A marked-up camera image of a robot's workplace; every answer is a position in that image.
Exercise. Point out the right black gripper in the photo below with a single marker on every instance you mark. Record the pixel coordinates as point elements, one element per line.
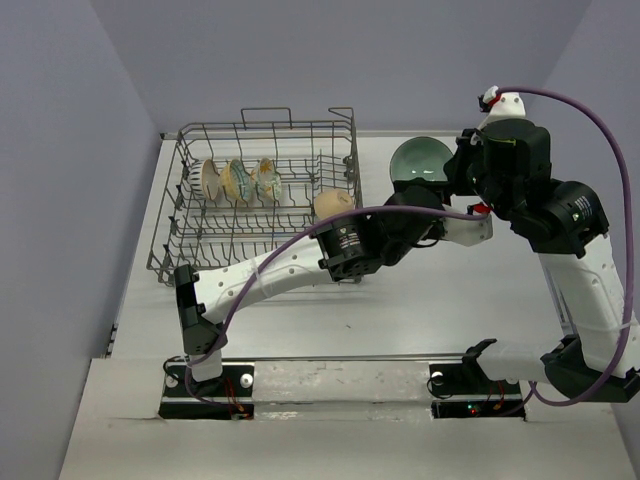
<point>472,143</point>

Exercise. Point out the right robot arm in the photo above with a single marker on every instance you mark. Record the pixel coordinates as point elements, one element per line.
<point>507,164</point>

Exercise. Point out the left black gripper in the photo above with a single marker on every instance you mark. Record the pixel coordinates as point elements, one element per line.
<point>431,185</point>

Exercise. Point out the grey wire dish rack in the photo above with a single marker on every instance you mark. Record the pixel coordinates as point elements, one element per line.
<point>311,156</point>

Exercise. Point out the leaf patterned white bowl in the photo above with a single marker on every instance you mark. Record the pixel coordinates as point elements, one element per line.
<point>266,180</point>

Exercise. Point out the yellow blue sun bowl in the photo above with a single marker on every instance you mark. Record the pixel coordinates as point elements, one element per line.
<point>236,181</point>

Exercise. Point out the teal ceramic bowl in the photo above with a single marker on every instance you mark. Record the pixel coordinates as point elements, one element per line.
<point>420,158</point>

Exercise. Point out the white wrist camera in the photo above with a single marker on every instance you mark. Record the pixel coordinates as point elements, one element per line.
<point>500,106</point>
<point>469,232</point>

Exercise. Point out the white pink rimmed bowl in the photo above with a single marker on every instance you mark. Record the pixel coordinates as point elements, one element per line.
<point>204,179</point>

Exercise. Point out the tan orange bowl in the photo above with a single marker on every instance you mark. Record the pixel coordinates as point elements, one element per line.
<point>332,202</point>

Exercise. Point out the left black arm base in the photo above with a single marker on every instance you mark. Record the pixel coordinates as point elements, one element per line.
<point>227,398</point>

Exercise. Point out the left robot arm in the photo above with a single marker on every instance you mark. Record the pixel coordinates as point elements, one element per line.
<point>344,246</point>

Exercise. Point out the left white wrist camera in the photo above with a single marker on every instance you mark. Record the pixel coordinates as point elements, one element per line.
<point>469,232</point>

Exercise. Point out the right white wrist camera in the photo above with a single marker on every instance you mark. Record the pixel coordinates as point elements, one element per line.
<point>500,106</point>

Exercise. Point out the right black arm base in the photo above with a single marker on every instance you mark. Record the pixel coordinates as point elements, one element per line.
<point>463,391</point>

